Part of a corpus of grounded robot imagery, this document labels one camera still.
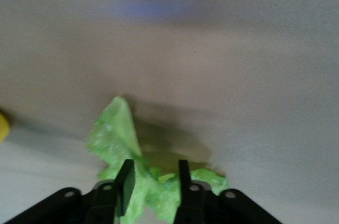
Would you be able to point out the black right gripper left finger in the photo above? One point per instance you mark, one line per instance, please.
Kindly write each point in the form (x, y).
(66, 208)

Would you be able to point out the yellow squeeze bottle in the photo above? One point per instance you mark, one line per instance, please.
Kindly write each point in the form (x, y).
(3, 126)

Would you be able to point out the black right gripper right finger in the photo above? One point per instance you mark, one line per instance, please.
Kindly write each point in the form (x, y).
(238, 208)

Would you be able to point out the green lettuce leaf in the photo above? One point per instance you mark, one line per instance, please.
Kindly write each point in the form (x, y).
(114, 134)

